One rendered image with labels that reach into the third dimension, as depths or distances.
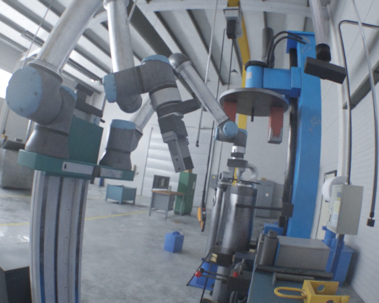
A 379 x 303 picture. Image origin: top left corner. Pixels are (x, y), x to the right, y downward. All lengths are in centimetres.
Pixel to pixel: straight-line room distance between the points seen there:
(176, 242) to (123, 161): 342
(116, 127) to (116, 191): 829
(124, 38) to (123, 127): 51
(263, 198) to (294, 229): 1017
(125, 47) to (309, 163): 138
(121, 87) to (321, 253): 122
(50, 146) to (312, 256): 133
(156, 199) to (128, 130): 660
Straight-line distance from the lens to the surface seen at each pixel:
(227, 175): 307
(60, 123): 90
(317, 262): 134
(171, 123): 60
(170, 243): 452
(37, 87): 73
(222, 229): 311
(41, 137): 89
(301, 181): 168
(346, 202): 196
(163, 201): 766
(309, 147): 171
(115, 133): 123
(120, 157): 121
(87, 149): 122
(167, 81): 66
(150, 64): 69
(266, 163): 1244
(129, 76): 68
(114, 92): 68
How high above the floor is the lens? 147
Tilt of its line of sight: 7 degrees up
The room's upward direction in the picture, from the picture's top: 8 degrees clockwise
